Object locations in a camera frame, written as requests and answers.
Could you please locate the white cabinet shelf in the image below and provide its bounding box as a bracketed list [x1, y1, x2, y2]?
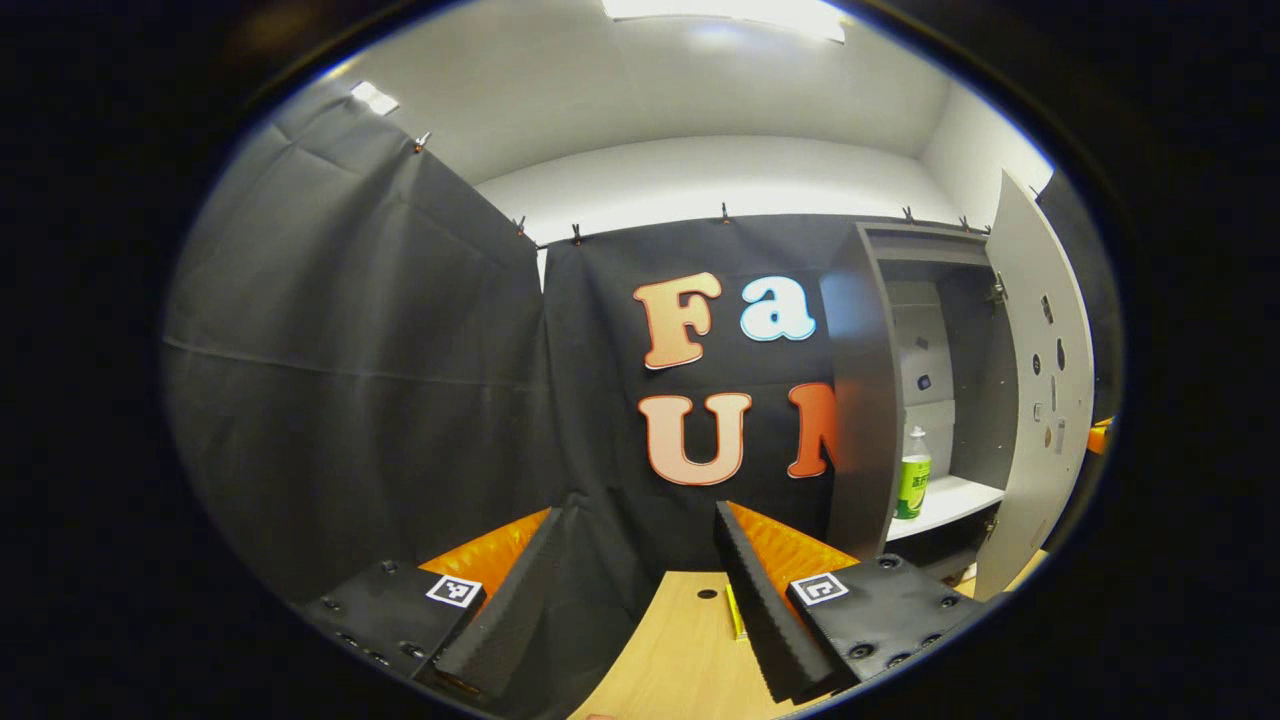
[885, 475, 1006, 543]

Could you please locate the row of black cloth clips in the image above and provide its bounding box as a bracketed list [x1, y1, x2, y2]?
[414, 130, 976, 246]

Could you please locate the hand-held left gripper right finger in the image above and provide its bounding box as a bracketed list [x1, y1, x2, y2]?
[713, 500, 986, 706]

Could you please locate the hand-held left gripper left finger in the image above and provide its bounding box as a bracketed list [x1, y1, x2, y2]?
[300, 505, 566, 701]

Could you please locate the grey cabinet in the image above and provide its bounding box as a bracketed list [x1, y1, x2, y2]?
[820, 220, 1011, 581]

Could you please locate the large ceiling light panel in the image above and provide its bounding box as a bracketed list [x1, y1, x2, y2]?
[600, 0, 849, 43]

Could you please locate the black backdrop cloth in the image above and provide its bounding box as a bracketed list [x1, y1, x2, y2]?
[160, 95, 1126, 716]

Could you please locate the clear bottle with green label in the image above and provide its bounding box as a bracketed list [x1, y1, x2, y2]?
[893, 426, 933, 521]

